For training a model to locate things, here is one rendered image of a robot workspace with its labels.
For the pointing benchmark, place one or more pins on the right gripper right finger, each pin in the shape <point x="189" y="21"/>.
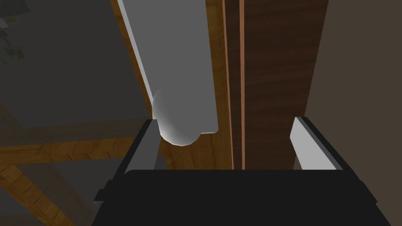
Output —
<point x="311" y="150"/>

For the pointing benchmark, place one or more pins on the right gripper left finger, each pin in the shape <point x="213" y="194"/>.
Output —
<point x="143" y="150"/>

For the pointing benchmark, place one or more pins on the green houseplant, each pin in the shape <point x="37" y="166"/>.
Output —
<point x="12" y="51"/>

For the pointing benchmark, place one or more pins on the pale grey round door knob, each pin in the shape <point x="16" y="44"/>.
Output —
<point x="177" y="125"/>

